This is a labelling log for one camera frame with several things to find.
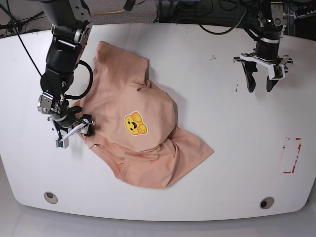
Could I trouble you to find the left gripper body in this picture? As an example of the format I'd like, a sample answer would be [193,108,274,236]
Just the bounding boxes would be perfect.
[233,53,294,73]

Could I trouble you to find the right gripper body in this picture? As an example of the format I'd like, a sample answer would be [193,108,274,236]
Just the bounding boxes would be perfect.
[48,106,93,139]

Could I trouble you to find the peach T-shirt with emoji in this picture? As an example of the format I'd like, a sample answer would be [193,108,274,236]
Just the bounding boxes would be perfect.
[76,41,213,189]

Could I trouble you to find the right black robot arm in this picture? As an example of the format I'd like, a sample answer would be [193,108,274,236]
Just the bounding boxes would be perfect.
[38,0,93,149]

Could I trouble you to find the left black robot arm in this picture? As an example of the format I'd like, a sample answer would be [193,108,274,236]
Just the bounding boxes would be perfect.
[234,0,293,93]

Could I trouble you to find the white power strip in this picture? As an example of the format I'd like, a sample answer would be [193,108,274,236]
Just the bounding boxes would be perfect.
[294,5,316,19]

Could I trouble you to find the red tape rectangle marking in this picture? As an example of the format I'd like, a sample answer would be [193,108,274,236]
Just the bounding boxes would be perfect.
[280,137,302,174]

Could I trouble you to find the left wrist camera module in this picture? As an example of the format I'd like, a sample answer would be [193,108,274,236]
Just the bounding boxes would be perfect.
[271,64,285,80]

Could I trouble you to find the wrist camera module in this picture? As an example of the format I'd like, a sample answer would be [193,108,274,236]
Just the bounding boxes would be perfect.
[55,138,69,149]
[271,64,285,80]

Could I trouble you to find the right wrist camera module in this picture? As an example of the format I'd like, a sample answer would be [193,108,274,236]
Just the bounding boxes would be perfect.
[55,138,69,149]

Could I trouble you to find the left table cable grommet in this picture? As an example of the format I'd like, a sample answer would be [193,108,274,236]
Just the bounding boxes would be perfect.
[44,192,58,204]

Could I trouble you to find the table cable grommet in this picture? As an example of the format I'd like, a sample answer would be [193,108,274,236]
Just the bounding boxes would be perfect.
[44,192,58,204]
[259,197,275,209]

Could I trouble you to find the right table cable grommet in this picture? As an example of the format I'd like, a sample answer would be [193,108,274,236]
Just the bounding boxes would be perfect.
[259,197,275,209]

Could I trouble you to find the yellow cable on floor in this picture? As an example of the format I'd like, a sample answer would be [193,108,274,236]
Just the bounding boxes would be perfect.
[95,9,125,16]

